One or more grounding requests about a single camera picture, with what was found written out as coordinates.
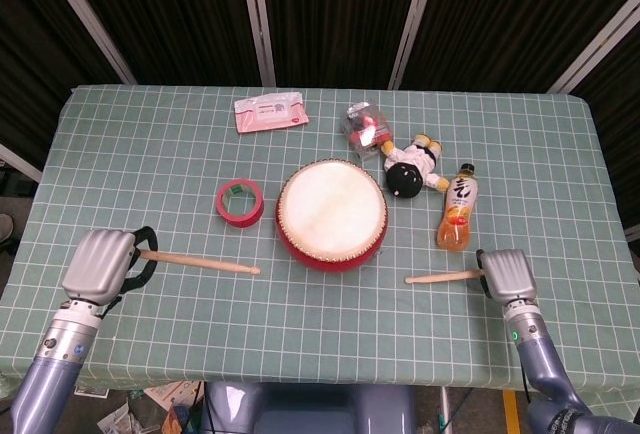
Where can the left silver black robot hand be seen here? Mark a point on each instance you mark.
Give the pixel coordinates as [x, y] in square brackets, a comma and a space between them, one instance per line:
[97, 264]

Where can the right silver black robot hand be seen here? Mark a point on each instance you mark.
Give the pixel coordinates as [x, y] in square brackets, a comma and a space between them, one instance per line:
[510, 274]

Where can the wooden drumstick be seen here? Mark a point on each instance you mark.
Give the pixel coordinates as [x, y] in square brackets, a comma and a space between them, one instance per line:
[200, 261]
[440, 277]

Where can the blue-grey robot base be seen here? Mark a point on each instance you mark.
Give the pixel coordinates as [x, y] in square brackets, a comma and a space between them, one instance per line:
[310, 409]

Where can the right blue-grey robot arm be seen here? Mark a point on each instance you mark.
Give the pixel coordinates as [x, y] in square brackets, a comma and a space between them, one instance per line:
[545, 369]

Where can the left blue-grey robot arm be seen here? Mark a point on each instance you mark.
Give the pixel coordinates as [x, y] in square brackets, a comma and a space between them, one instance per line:
[55, 369]

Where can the red and white drum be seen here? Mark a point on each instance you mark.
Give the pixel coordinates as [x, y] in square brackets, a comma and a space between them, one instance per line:
[332, 209]

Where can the orange drink bottle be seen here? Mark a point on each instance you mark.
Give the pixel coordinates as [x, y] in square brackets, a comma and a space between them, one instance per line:
[456, 209]

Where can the grey shoe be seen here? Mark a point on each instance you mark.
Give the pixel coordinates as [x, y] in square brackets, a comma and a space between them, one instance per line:
[5, 228]

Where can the green checked tablecloth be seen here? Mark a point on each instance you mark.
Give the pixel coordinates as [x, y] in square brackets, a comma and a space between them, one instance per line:
[150, 154]

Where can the small white printed card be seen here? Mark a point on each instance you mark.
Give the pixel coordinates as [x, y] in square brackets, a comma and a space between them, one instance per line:
[95, 391]

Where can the red tape roll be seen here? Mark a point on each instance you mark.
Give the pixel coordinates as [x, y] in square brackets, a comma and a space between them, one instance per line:
[222, 209]

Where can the black-haired plush doll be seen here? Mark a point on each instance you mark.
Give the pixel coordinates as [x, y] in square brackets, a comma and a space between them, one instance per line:
[405, 179]

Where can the white paper leaflet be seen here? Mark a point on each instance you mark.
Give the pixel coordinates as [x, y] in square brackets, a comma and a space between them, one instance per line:
[172, 394]

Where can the white table leg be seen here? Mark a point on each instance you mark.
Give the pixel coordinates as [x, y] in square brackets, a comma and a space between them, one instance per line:
[445, 411]

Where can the crumpled white plastic bag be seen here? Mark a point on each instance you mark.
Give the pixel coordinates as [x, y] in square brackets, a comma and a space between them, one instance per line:
[114, 421]

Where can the orange snack package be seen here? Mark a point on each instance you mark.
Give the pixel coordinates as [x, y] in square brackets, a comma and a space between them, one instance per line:
[174, 420]

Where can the dark brown curtain panel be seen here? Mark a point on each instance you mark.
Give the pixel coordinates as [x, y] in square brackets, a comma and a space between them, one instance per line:
[170, 14]
[510, 14]
[340, 14]
[30, 54]
[620, 104]

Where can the clear plastic toy box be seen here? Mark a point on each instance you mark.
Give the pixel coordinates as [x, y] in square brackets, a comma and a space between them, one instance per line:
[365, 129]

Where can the pink wet wipes pack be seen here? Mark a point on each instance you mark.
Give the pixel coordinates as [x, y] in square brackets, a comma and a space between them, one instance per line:
[270, 111]

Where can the white partition frame post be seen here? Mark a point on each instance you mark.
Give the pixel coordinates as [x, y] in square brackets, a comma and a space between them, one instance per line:
[87, 19]
[414, 19]
[257, 19]
[633, 232]
[595, 41]
[20, 162]

